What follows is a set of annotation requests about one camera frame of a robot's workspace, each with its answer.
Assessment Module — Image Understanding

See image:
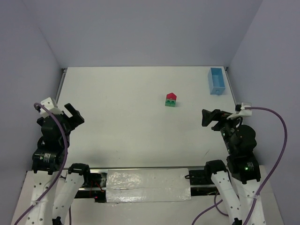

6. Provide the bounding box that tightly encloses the blue plastic box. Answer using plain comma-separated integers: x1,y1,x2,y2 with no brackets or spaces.
208,67,225,95

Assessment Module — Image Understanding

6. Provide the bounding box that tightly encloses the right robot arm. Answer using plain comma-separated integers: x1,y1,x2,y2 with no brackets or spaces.
202,109,266,225

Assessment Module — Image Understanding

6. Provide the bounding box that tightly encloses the light green long block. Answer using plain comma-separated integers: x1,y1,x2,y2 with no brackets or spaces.
165,99,176,105

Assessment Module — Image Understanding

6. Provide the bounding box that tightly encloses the dark green wood block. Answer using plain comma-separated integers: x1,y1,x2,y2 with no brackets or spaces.
165,103,176,107

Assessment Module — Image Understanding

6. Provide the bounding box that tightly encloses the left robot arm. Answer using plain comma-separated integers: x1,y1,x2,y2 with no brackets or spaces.
15,97,90,225

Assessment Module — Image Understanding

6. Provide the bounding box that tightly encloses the red wood block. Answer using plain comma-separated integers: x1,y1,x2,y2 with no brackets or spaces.
166,92,177,100

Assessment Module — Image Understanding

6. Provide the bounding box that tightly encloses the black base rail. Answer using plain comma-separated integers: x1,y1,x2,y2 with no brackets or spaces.
75,167,218,203

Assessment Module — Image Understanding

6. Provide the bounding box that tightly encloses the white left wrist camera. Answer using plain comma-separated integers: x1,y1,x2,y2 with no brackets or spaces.
40,97,63,118

